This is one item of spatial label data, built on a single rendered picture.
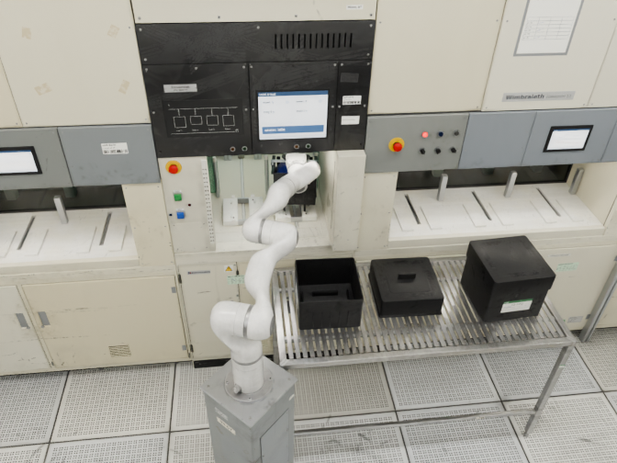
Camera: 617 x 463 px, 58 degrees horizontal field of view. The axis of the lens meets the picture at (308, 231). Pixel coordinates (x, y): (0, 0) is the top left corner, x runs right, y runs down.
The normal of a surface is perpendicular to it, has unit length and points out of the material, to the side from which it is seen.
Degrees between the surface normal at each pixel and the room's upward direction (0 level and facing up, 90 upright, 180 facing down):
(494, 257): 0
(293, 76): 90
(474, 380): 0
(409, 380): 0
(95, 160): 90
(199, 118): 90
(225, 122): 90
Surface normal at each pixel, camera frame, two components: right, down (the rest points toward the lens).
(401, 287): 0.02, -0.78
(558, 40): 0.11, 0.62
